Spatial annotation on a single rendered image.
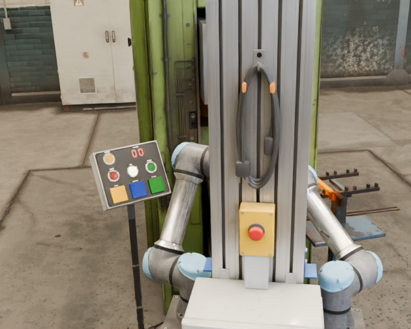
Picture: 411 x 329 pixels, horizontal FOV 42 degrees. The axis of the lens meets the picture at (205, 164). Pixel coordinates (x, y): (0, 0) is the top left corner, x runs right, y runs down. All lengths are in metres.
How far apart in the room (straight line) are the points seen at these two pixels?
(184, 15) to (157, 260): 1.32
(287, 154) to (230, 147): 0.14
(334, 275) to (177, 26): 1.50
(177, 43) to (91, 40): 5.25
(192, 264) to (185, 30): 1.32
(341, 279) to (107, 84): 6.55
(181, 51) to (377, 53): 6.85
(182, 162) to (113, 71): 6.08
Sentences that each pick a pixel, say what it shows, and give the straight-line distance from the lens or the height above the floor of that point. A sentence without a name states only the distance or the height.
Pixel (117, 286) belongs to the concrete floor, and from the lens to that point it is 3.74.
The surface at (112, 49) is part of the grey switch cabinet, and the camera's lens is 7.95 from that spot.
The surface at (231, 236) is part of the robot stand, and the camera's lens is 1.42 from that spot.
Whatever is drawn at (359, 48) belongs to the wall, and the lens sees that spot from 9.27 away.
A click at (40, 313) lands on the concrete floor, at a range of 3.63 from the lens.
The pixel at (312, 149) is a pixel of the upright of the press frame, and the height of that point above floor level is 1.03.
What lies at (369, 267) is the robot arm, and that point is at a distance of 1.99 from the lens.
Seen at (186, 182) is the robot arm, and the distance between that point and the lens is 1.99.
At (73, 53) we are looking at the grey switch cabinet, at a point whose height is 0.86.
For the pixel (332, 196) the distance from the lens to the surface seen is 2.64.
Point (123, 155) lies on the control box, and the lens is 2.63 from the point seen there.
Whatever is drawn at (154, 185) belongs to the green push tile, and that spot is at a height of 1.01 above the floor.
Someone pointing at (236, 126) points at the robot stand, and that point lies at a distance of 1.29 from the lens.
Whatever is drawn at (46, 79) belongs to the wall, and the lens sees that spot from 8.83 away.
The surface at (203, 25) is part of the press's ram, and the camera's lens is 2.63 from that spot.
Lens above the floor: 2.04
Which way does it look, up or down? 21 degrees down
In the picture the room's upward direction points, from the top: 2 degrees counter-clockwise
